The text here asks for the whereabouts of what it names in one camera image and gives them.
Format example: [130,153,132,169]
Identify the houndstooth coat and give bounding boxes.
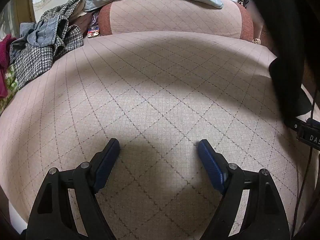
[9,0,88,90]

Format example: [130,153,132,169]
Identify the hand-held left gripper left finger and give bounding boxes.
[26,138,120,240]

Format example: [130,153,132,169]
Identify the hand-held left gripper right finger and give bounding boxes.
[198,139,292,240]

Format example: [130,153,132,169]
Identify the colourful printed packet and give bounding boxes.
[87,12,100,38]

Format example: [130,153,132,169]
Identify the maroon garment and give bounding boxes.
[0,34,17,98]

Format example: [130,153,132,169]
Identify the blue-grey denim garment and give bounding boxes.
[10,14,68,55]

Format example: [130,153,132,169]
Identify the green patterned cloth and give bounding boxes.
[0,64,19,113]

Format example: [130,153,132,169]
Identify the black pants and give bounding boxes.
[246,0,320,125]

